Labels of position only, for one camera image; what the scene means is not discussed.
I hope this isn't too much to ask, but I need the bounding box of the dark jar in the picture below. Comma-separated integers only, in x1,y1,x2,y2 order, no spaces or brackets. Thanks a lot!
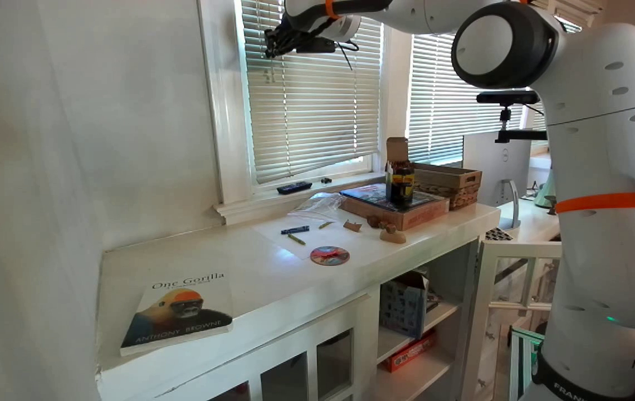
389,159,418,212

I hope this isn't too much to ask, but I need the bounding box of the narrow white window blind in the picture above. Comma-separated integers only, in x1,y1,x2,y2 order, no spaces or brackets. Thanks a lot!
411,29,535,164

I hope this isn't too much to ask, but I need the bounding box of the blue crayon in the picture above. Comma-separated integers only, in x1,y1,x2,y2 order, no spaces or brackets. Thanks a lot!
280,223,313,237

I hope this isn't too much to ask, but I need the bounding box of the red compact disc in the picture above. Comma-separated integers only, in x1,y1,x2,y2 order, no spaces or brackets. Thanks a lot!
307,242,353,269

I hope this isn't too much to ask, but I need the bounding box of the mint green appliance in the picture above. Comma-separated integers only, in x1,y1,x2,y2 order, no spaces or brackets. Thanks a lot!
535,172,563,216

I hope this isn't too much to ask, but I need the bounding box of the white shelf cabinet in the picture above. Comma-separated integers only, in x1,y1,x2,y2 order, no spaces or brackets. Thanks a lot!
94,201,505,401

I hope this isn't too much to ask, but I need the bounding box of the red book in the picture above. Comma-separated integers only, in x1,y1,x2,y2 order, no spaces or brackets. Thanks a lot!
382,329,442,374

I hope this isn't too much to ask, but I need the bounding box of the brown wooden crate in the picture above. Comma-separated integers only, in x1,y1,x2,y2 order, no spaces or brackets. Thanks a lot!
411,163,485,212

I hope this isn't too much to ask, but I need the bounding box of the white wooden chair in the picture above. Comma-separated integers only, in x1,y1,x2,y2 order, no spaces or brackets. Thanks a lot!
470,236,568,401

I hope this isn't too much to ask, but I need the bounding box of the clear plastic bag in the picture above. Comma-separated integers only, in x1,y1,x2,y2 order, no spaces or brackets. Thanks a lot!
303,190,348,220

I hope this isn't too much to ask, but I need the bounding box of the teal framed board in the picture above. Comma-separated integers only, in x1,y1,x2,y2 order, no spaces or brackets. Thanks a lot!
508,325,549,401

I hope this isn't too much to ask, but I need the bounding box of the white computer monitor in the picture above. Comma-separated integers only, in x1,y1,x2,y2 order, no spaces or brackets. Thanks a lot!
462,131,535,231

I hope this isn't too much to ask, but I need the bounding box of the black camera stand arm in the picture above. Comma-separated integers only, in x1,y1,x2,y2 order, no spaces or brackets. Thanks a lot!
492,103,551,144

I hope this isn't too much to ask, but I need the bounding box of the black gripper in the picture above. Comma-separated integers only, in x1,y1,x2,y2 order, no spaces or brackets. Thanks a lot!
263,16,337,60

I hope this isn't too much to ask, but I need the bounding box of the black remote control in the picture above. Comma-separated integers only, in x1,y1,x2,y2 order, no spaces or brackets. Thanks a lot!
277,178,315,196

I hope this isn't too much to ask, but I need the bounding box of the bird cover book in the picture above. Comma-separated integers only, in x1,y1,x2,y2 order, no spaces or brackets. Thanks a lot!
119,269,236,358

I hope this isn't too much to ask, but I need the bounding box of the blue patterned box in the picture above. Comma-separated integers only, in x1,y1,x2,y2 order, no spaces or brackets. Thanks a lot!
380,269,432,341

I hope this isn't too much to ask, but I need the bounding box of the brown wooden box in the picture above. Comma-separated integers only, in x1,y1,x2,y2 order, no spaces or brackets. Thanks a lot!
340,183,453,231

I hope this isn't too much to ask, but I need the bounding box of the black stereo camera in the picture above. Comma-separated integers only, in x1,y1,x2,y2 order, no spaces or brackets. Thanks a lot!
477,89,541,107

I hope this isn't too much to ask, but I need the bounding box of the wide white window blind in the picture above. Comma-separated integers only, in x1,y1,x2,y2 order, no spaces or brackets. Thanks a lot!
238,0,384,185

